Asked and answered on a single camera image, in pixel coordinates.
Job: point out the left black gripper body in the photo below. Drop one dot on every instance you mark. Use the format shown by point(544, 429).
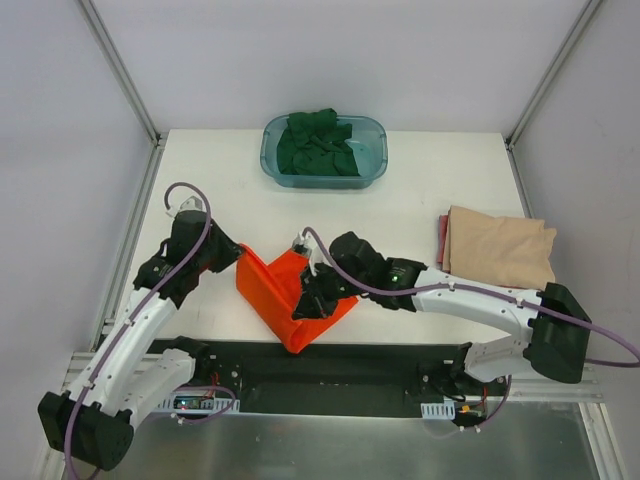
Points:
point(226, 251)

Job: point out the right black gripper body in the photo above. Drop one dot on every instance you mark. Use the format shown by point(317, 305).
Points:
point(317, 288)

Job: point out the orange t shirt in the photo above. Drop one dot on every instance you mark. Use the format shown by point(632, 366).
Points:
point(273, 291)

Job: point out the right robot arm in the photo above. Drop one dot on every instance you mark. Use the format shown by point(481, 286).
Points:
point(546, 331)

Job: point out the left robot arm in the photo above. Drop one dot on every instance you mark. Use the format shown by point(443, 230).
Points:
point(94, 419)

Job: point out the teal plastic bin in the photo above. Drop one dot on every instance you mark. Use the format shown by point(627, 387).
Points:
point(369, 144)

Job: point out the pink folded t shirt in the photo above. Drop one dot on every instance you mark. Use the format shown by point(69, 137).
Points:
point(443, 249)

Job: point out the dark green t shirt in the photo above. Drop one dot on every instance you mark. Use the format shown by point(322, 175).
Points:
point(316, 144)

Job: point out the beige folded t shirt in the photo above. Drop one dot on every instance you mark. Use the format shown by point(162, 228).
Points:
point(502, 251)

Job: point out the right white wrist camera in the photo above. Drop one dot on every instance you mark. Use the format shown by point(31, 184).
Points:
point(306, 246)

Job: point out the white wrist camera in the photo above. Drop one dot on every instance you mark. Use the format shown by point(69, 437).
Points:
point(306, 246)
point(192, 203)

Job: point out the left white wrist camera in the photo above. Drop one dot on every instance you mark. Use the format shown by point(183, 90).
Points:
point(192, 203)

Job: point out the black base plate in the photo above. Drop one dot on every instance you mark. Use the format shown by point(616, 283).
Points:
point(388, 381)

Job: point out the left white cable duct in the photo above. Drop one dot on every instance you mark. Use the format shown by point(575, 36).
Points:
point(187, 404)

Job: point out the white cable duct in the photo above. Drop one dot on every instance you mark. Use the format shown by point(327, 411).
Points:
point(187, 404)
point(438, 411)

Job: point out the right white cable duct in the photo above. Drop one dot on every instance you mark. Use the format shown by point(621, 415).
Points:
point(438, 411)

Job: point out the left aluminium frame post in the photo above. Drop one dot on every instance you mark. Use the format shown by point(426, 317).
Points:
point(114, 60)

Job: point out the aluminium frame post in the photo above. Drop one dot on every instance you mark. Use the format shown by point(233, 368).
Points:
point(567, 47)
point(114, 60)

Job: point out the right aluminium frame post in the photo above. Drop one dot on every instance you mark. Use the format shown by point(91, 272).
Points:
point(567, 47)

